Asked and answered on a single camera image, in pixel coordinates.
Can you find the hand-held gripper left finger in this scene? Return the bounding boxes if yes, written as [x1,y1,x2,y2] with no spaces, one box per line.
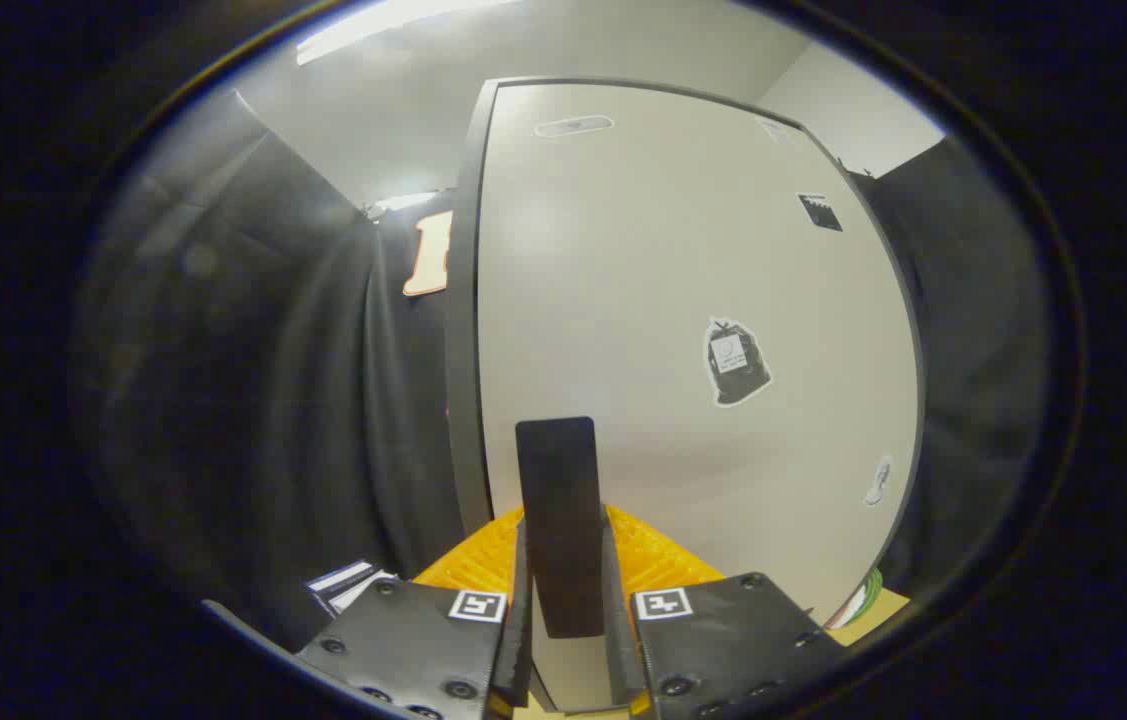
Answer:
[295,508,534,720]

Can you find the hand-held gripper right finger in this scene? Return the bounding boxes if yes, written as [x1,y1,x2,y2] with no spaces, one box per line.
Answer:
[603,505,849,720]

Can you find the black door handle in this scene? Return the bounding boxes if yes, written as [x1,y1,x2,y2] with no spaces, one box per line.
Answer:
[515,417,606,639]

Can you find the grey shoe cabinet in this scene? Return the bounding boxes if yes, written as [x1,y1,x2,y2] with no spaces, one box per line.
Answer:
[443,75,929,621]

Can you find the white shoe cabinet door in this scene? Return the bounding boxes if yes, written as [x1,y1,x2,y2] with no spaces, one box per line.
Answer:
[476,80,927,713]

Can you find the grey cover book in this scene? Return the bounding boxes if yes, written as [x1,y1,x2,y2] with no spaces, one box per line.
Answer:
[331,570,400,616]

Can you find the dark blue book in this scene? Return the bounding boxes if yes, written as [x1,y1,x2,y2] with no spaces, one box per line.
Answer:
[306,560,376,601]

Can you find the green striped watermelon toy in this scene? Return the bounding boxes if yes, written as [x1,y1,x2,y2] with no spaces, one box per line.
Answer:
[828,568,884,629]

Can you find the black backdrop cloth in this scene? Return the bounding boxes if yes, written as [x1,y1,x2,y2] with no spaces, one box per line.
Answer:
[73,88,1054,651]

